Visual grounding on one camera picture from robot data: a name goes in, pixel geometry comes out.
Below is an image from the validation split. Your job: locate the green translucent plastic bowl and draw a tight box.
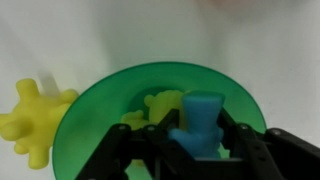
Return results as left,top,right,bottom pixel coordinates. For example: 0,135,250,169
52,62,266,180

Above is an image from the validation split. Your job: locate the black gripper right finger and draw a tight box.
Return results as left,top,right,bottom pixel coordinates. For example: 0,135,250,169
218,109,320,180

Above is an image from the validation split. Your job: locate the blue toy elephant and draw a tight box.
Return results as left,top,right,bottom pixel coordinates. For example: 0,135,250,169
169,91,225,159

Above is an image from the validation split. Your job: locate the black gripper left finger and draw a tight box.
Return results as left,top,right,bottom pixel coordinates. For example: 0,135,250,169
75,108,181,180

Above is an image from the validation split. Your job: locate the yellow rubber toy animal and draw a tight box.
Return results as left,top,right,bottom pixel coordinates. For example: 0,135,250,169
0,78,79,169

